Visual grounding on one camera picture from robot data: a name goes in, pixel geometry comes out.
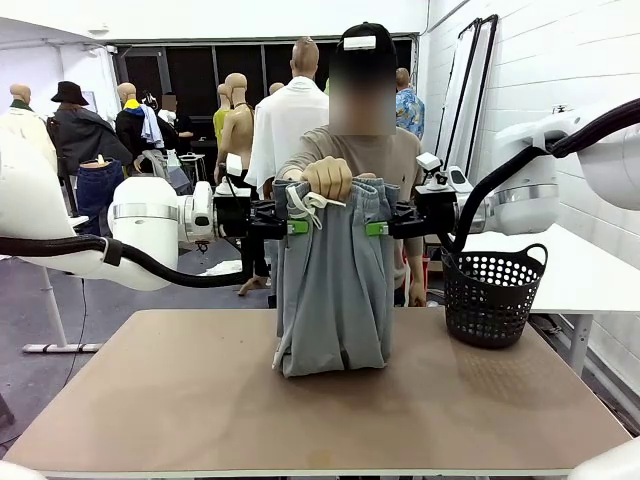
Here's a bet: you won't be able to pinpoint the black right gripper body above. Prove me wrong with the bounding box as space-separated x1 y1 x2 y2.
415 192 457 237

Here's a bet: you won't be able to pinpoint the bare tan mannequin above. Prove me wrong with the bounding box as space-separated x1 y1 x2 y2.
214 72 255 187

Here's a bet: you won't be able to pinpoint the mannequin in cream jacket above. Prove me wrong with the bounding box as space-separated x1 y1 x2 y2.
0 83 59 169

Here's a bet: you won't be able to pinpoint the person right forearm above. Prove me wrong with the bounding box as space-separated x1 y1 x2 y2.
277 152 321 182

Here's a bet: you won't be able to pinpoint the mannequin in grey clothes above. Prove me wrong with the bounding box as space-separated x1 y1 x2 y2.
132 148 191 194

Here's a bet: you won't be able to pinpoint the background person in black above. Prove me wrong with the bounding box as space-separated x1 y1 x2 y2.
158 93 195 156

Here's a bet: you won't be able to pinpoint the mannequin in dark coat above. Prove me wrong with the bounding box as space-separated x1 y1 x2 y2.
47 80 132 189

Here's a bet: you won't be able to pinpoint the person in beige sweater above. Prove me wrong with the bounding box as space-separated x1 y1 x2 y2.
274 22 427 308

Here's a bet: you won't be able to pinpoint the grey sweat shorts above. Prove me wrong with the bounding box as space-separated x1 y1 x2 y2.
271 178 401 379

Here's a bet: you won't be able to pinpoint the black garage door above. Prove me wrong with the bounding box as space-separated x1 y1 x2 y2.
113 33 420 151

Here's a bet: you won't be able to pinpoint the large white table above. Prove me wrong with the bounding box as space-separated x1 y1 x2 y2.
459 223 640 377

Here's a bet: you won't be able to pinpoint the blue jeans on torso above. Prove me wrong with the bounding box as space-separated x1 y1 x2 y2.
74 154 125 236

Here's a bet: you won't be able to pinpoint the black framed reflector panel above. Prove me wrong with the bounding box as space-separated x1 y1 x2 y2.
432 17 484 174
464 13 500 171

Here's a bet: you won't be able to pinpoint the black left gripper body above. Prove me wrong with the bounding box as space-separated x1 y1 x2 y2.
214 195 253 239

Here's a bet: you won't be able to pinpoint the black perforated plastic basket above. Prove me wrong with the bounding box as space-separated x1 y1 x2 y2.
441 243 549 350

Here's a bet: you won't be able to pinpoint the small metal side table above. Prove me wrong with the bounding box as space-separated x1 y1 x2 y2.
178 152 207 184

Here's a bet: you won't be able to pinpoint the mannequin in white shirt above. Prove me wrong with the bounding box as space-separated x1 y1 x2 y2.
238 37 331 297

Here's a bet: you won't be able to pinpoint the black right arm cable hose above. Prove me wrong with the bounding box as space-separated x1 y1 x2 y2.
449 97 640 252

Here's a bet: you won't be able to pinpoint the mannequin in blue floral shirt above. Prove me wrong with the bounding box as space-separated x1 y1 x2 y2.
394 67 426 141

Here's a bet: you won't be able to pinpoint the person right hand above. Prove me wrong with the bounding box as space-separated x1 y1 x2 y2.
301 156 354 204

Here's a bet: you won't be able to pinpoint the mannequin in yellow-green top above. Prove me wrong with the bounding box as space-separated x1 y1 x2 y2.
213 83 232 149

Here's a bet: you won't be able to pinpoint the black cap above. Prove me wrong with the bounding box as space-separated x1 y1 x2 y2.
335 22 398 56

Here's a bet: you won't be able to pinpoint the mannequin black jacket yellow collar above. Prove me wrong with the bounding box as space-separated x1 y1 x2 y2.
115 82 169 174

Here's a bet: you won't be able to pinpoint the person left forearm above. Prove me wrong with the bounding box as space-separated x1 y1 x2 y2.
403 238 427 308

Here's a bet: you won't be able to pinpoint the white cloth on floor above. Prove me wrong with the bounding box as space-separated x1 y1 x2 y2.
197 259 244 277

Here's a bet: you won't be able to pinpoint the black bucket hat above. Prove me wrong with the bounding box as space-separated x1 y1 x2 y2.
50 80 90 106

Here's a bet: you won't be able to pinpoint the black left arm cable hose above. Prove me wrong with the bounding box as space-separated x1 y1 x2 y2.
0 234 251 289

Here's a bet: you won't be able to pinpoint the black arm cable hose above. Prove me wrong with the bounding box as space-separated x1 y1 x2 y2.
0 234 251 289
449 97 640 252

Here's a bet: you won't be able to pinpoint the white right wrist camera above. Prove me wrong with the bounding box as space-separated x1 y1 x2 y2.
415 152 443 174

